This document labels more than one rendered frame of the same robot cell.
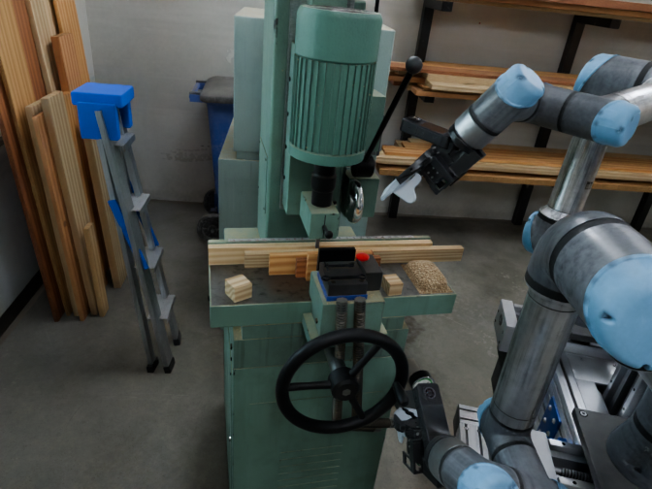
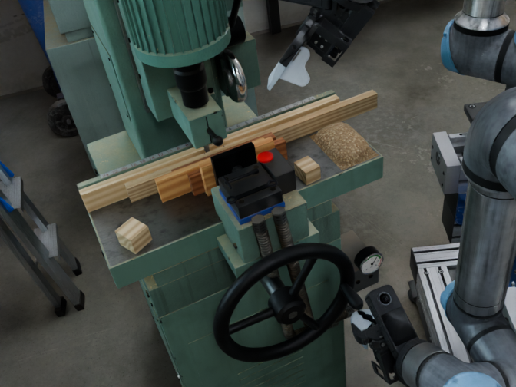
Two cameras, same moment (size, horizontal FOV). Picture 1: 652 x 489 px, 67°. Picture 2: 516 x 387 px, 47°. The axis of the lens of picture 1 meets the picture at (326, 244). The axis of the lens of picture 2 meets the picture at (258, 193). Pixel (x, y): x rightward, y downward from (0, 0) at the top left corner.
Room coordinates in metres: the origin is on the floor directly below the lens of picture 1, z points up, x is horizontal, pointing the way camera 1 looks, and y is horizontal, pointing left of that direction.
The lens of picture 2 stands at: (0.10, -0.01, 1.70)
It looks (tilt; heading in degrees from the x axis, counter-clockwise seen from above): 42 degrees down; 356
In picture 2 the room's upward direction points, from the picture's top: 9 degrees counter-clockwise
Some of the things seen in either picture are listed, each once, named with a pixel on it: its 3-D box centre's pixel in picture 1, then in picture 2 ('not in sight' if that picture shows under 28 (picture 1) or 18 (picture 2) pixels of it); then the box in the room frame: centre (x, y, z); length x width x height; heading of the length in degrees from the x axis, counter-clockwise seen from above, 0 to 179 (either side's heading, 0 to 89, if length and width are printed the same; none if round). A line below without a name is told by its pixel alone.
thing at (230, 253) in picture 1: (325, 251); (217, 150); (1.13, 0.00, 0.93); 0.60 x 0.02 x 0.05; 106
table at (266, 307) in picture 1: (334, 296); (245, 203); (1.01, -0.03, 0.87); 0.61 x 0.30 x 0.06; 106
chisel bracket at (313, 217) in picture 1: (318, 216); (197, 115); (1.13, 0.03, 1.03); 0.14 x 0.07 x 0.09; 16
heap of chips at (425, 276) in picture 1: (427, 272); (342, 138); (1.09, -0.27, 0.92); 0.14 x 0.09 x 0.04; 16
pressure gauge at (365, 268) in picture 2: (420, 383); (367, 261); (0.97, -0.28, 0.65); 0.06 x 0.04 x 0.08; 106
